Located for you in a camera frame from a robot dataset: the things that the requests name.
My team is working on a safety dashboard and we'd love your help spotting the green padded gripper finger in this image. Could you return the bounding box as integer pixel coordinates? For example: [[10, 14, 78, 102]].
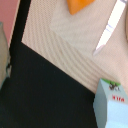
[[0, 22, 12, 88]]

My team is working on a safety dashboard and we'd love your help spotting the yellow bread loaf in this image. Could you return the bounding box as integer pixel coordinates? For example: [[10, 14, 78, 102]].
[[66, 0, 94, 15]]

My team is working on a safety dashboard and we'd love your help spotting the pink wooden board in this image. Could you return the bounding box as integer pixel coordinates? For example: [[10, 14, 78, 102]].
[[0, 0, 21, 45]]

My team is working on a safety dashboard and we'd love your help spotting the beige woven placemat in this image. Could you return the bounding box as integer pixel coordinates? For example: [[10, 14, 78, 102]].
[[22, 0, 128, 94]]

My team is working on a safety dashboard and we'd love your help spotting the knife with wooden handle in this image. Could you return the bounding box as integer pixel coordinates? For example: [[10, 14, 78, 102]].
[[93, 0, 128, 55]]

